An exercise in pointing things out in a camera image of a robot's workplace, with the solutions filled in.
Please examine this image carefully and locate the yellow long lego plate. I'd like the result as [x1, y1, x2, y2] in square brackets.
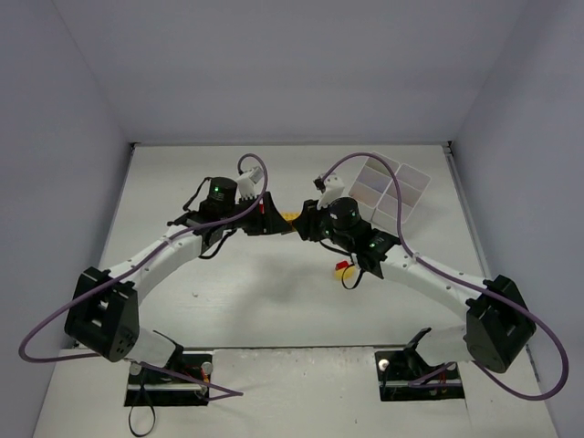
[281, 213, 300, 224]

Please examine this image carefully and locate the small red lego brick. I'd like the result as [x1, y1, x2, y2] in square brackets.
[335, 261, 349, 271]

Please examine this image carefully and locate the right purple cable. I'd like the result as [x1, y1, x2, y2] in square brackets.
[314, 152, 569, 402]

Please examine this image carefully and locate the left white container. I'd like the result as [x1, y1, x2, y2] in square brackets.
[348, 151, 400, 220]

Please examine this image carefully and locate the white container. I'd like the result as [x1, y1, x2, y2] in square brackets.
[348, 151, 400, 220]
[372, 163, 432, 229]

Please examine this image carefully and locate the purple cable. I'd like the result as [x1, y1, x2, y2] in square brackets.
[18, 153, 268, 402]
[314, 152, 569, 402]

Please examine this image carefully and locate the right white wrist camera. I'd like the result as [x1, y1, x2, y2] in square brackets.
[314, 172, 345, 210]

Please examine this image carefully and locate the yellow half-round lego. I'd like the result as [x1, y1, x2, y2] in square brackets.
[334, 266, 356, 281]

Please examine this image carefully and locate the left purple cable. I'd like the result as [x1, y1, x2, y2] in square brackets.
[18, 153, 268, 402]

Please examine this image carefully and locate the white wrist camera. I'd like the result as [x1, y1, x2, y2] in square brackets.
[236, 166, 265, 202]
[314, 172, 345, 210]

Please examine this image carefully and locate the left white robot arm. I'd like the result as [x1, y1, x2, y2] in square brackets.
[64, 177, 292, 368]

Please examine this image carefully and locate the right white container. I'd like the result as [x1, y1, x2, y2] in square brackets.
[372, 163, 432, 229]

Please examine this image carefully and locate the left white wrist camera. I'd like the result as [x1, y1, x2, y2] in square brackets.
[236, 166, 265, 202]

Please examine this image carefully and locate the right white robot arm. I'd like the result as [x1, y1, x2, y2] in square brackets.
[292, 197, 536, 373]

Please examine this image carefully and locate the black strap loop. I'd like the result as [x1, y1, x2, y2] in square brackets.
[127, 403, 155, 437]

